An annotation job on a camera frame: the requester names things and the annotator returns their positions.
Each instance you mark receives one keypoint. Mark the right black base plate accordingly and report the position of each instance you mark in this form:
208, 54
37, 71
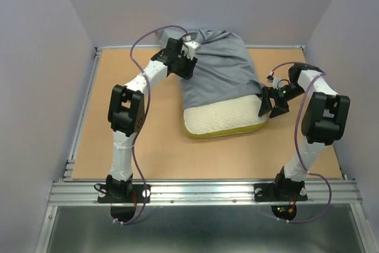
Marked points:
269, 192

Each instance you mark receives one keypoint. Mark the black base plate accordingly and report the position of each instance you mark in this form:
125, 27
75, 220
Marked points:
134, 194
269, 192

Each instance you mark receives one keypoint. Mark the grey pillowcase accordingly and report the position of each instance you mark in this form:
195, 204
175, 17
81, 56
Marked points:
224, 70

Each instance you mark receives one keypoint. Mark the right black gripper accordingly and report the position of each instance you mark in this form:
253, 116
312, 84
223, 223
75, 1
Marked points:
279, 108

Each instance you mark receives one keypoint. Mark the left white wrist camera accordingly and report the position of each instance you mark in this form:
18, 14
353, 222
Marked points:
189, 47

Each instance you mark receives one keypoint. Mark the aluminium rail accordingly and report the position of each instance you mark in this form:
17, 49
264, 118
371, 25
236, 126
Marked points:
191, 193
51, 211

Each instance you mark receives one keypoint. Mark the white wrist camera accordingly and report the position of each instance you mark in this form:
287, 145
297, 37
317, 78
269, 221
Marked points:
275, 81
189, 47

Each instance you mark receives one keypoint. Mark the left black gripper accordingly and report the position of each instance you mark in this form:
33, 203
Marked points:
188, 73

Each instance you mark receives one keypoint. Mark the aluminium left side rail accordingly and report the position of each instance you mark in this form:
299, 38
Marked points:
51, 211

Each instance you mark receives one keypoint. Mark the white pillow yellow edge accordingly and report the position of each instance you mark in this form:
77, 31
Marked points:
233, 116

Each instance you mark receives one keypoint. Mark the aluminium front rail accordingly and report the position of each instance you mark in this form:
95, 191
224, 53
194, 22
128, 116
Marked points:
191, 193

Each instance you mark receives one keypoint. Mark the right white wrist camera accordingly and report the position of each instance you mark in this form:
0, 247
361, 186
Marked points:
275, 81

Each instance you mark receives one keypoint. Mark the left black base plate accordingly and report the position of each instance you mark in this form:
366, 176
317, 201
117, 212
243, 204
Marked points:
134, 194

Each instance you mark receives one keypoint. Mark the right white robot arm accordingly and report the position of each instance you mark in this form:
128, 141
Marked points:
321, 119

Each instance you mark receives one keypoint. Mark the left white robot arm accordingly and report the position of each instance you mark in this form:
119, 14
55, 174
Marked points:
127, 112

